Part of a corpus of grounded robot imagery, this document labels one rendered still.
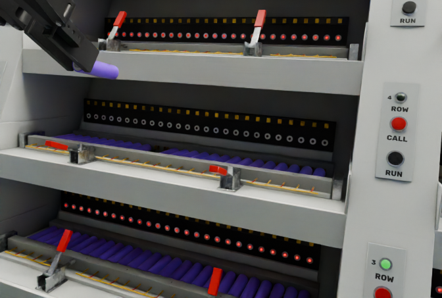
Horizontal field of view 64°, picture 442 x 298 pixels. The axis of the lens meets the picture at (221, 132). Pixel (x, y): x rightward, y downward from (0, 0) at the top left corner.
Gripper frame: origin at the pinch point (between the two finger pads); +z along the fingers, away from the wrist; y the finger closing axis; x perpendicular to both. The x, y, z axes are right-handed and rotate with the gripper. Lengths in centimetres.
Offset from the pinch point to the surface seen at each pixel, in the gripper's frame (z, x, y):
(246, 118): 33.4, -8.5, -11.5
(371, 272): 21.7, 14.4, -33.9
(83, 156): 22.1, 6.7, 11.1
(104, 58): 18.0, -10.0, 11.1
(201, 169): 25.2, 4.7, -8.8
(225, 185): 23.1, 7.0, -13.9
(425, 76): 17.3, -9.4, -37.7
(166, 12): 33.5, -33.6, 13.7
